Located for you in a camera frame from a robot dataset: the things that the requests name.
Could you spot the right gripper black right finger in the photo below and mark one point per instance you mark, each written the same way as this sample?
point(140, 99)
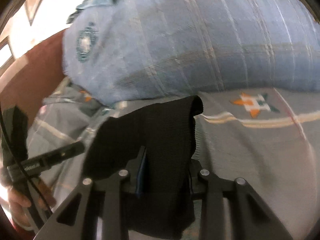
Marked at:
point(232, 209)

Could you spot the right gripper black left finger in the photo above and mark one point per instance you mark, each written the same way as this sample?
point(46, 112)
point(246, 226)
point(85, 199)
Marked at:
point(94, 208)

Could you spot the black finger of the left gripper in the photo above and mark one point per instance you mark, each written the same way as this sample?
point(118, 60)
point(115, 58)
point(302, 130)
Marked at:
point(59, 155)

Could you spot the black pants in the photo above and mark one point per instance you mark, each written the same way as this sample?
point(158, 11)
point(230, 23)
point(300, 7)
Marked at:
point(162, 206)

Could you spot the person's left hand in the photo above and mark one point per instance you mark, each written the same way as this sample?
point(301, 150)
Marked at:
point(18, 201)

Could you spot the grey patterned bed sheet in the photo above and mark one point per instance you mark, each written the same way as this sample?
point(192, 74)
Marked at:
point(268, 136)

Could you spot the brown wooden headboard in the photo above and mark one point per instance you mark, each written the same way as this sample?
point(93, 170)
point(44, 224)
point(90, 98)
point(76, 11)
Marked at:
point(33, 77)

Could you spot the blue plaid pillow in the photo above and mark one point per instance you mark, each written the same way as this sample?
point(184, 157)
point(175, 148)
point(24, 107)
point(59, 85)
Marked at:
point(139, 49)

